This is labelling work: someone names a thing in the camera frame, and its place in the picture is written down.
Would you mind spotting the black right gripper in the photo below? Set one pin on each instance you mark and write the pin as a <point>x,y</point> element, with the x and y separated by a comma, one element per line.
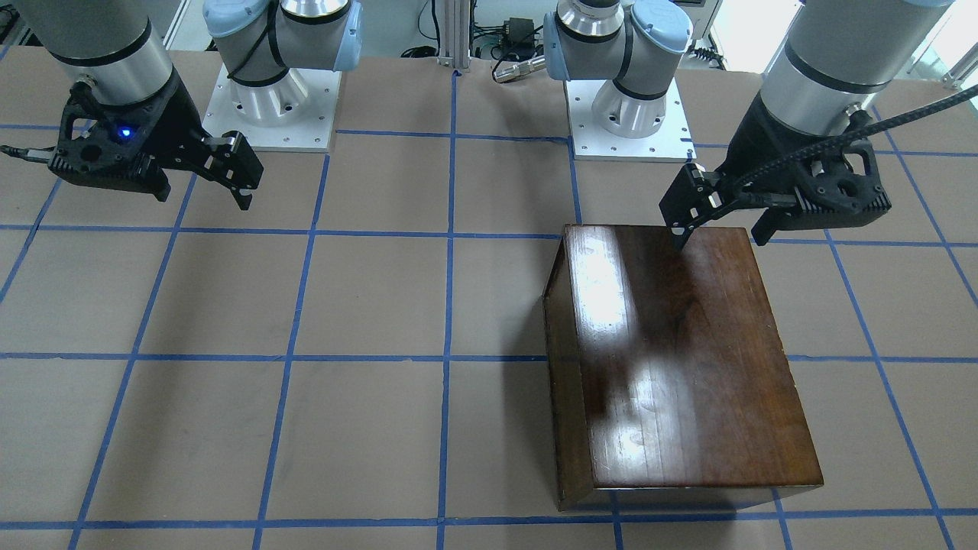
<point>174,114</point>

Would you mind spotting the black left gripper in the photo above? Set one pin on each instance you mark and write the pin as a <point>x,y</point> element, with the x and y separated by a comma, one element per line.
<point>756,147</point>

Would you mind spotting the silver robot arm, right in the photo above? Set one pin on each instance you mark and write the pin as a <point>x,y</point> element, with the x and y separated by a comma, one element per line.
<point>114,42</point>

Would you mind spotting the silver robot arm, left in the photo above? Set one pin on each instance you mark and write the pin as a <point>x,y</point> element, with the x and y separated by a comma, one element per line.
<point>801,153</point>

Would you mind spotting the dark wooden drawer box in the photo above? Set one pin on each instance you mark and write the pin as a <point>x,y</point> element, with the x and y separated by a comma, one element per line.
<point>670,387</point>

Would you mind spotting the white arm base plate, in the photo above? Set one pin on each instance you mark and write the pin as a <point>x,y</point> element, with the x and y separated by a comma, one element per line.
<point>608,125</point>
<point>293,115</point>

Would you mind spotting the black wrist camera mount, right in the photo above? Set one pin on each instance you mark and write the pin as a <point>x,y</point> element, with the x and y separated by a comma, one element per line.
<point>106,146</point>

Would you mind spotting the black wrist camera mount, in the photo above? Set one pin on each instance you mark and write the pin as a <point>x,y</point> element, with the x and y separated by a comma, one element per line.
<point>106,146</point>
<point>837,189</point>

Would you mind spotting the black wrist camera mount, left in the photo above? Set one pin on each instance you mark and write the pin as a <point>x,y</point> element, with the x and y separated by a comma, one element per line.
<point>837,189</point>

